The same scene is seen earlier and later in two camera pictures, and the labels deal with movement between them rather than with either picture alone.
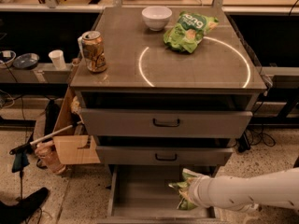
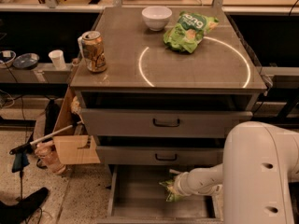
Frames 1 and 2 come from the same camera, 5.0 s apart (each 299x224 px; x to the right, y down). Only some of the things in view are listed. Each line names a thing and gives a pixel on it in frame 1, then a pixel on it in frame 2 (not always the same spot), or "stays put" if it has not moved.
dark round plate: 26,61 stays put
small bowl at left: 7,58 stays put
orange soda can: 92,48 stays put
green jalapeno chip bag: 185,202 → 173,196
